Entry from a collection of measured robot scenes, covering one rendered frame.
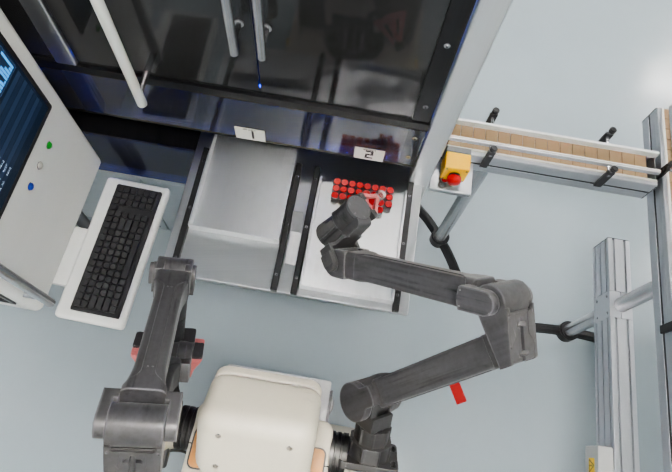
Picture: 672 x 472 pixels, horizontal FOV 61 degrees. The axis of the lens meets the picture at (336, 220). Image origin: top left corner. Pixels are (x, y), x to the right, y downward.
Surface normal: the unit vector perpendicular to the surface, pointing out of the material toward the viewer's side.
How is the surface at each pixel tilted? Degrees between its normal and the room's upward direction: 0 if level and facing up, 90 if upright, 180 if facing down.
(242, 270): 0
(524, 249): 0
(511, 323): 40
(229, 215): 0
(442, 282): 56
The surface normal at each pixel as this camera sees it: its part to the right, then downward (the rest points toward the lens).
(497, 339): -0.77, 0.04
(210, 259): 0.06, -0.39
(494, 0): -0.16, 0.90
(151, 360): 0.19, -0.88
